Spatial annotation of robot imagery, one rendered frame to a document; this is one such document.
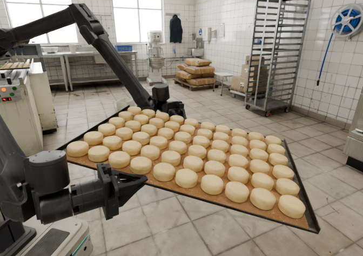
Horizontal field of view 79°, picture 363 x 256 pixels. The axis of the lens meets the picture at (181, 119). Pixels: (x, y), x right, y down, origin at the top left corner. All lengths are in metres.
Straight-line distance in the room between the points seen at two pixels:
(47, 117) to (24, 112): 0.78
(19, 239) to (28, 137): 1.41
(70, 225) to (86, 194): 1.06
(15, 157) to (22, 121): 2.16
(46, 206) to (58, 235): 1.03
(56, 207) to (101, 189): 0.08
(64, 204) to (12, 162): 0.13
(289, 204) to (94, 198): 0.39
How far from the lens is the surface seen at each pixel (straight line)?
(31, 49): 3.33
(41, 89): 3.30
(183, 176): 0.51
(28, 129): 2.71
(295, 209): 0.53
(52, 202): 0.47
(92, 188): 0.47
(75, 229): 1.49
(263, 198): 0.51
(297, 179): 0.66
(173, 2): 7.07
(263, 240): 1.75
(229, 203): 0.50
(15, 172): 0.52
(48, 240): 1.49
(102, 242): 1.73
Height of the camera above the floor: 1.27
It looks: 21 degrees down
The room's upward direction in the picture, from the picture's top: straight up
